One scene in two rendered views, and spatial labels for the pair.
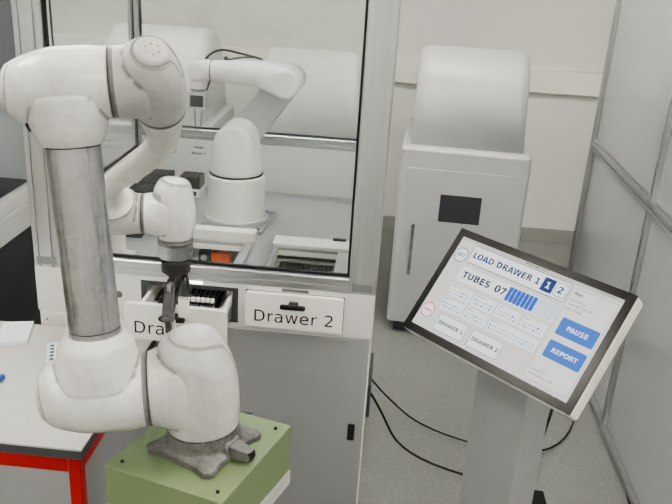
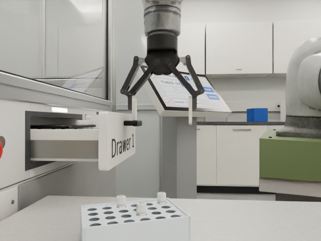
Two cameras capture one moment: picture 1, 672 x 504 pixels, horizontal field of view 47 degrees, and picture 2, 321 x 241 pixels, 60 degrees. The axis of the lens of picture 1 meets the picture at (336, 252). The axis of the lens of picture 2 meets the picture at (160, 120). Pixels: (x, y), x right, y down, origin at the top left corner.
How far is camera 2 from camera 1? 2.35 m
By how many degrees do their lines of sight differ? 89
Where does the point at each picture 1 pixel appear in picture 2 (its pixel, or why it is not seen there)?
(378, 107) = not seen: outside the picture
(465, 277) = (163, 82)
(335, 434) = not seen: hidden behind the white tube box
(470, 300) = (174, 90)
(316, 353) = not seen: hidden behind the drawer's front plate
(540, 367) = (213, 103)
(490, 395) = (183, 136)
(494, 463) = (189, 169)
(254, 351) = (88, 180)
